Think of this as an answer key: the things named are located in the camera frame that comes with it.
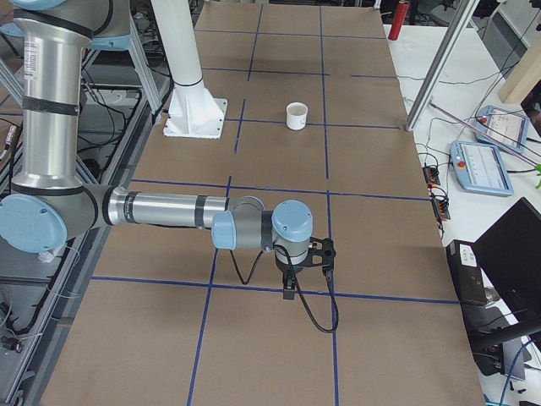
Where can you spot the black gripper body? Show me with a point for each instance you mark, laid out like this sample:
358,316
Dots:
288,267

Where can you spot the white smiley mug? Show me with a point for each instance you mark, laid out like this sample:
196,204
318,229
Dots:
297,113

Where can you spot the black usb hub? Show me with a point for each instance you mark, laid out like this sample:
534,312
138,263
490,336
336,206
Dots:
431,175
441,208

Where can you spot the black box device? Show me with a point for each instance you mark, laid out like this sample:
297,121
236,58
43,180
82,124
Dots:
467,276

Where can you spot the near teach pendant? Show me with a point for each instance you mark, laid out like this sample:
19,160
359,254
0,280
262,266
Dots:
479,168

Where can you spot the teach pendant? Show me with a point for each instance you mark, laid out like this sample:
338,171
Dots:
479,168
507,127

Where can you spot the black monitor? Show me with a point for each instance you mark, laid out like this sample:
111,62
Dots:
509,254

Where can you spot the far teach pendant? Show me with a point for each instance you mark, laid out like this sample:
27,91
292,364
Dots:
507,127

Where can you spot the red cylinder bottle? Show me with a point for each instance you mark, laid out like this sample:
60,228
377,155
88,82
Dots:
399,17

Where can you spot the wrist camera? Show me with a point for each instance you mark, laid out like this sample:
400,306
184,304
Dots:
322,254

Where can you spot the white pedestal base plate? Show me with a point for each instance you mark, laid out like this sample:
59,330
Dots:
195,113

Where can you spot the aluminium frame post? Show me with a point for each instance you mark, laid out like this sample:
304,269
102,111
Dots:
458,24

